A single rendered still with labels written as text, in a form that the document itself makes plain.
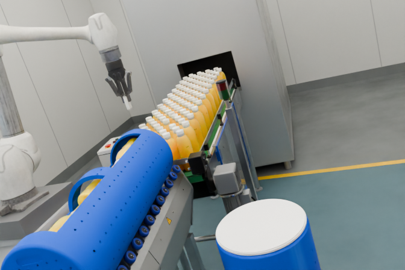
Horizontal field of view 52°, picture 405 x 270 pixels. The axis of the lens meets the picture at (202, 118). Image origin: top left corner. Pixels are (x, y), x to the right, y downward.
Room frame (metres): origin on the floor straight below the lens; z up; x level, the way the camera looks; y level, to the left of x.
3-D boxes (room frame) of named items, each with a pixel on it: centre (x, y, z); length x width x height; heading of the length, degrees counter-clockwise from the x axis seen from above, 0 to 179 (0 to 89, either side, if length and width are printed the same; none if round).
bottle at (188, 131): (2.13, 0.10, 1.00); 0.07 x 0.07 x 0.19
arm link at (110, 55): (1.89, 0.31, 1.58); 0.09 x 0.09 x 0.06
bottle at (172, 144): (2.02, 0.20, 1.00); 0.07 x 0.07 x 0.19
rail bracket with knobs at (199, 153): (1.91, 0.09, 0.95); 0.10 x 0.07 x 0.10; 75
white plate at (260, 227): (1.09, -0.07, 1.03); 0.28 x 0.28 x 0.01
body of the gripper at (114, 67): (1.89, 0.31, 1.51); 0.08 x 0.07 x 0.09; 75
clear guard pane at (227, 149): (2.46, -0.13, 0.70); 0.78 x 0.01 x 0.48; 165
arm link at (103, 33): (1.90, 0.31, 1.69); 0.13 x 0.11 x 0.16; 4
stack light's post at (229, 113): (2.20, -0.15, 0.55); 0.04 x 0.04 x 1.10; 75
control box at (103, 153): (2.20, 0.52, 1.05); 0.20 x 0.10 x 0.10; 165
